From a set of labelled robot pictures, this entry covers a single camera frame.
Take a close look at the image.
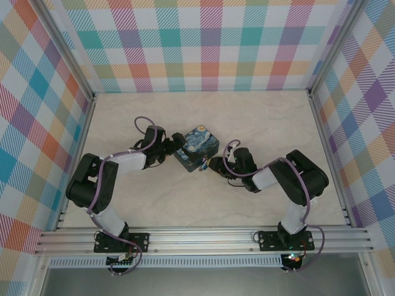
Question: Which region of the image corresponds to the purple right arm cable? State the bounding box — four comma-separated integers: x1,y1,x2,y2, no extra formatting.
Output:
222,140,325,274

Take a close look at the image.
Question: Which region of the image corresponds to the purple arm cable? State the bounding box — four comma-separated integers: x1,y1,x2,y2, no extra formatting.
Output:
222,140,325,274
87,116,169,276

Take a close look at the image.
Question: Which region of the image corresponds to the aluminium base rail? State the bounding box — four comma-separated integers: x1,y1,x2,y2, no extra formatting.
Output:
33,226,376,255

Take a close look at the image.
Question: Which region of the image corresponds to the aluminium side rail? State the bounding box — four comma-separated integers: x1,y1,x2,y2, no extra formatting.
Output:
54,92,97,232
307,89,354,228

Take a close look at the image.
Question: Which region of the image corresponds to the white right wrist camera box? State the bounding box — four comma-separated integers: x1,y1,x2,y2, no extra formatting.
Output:
226,140,241,162

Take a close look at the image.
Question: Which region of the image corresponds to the aluminium frame post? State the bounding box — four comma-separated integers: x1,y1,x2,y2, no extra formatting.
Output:
307,0,368,95
35,0,97,102

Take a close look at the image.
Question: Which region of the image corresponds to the white slotted cable duct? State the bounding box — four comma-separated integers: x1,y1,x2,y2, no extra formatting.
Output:
49,255,283,268

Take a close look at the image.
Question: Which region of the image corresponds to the starry night print tin box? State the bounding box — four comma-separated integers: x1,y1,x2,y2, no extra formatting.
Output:
173,125,220,173

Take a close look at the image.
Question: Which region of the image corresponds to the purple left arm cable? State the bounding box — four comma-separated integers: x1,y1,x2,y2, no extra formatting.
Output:
87,116,169,276

